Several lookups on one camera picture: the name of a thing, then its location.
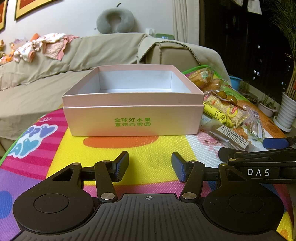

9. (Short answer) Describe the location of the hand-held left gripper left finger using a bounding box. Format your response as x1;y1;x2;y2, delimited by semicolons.
51;151;130;202

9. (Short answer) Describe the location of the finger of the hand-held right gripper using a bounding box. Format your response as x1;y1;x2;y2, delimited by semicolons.
263;137;296;150
218;146;296;163

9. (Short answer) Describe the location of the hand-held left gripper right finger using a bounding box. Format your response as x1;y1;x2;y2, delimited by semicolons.
171;151;229;203

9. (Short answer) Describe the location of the clear barcode snack packet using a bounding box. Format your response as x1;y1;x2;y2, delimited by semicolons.
244;108;265;141

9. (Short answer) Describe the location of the rice cracker packet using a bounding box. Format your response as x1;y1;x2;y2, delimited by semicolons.
228;105;250;128
205;95;226;107

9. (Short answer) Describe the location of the yellow snack packet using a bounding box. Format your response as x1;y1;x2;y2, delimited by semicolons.
203;102;228;124

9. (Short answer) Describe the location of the pink cardboard box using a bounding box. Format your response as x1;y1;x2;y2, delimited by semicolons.
62;65;205;137

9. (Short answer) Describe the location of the red label bread bun packet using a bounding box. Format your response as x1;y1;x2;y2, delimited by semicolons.
201;79;226;92

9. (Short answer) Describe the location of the green label bread bun packet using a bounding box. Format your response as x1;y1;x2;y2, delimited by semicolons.
188;67;215;87

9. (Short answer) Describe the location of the dark pastry packet white label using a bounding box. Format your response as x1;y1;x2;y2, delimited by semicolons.
203;124;251;152

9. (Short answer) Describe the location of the colourful cartoon play mat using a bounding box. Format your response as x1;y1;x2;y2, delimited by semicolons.
0;65;296;241

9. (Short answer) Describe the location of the small potted plant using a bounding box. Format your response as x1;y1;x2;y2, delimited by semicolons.
239;81;258;105
258;95;277;117

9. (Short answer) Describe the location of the brown balls snack packet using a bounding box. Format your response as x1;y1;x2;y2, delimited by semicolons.
216;90;242;109

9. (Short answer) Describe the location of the blue plastic bucket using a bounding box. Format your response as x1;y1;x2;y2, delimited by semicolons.
229;76;243;91

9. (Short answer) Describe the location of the tall green palm plant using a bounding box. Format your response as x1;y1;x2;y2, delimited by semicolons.
273;0;296;93

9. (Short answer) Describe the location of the beige sofa throw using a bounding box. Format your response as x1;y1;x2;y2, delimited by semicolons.
0;33;148;92
139;36;229;79

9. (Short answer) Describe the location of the beige sofa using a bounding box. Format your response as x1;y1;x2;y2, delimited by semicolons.
0;32;229;158

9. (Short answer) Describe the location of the cream hanging cloth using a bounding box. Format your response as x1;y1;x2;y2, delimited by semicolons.
245;0;263;14

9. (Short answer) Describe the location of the cream curtain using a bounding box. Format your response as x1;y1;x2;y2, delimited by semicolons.
172;0;200;45

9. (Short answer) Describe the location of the pile of baby clothes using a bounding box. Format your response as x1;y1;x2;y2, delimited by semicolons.
9;33;80;63

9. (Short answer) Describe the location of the grey neck pillow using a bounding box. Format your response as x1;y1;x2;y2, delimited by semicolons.
94;3;139;34

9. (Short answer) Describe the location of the orange toy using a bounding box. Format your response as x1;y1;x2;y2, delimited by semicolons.
0;39;12;65

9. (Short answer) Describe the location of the yellow framed wall picture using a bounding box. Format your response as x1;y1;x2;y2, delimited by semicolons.
14;0;77;21
0;0;8;31

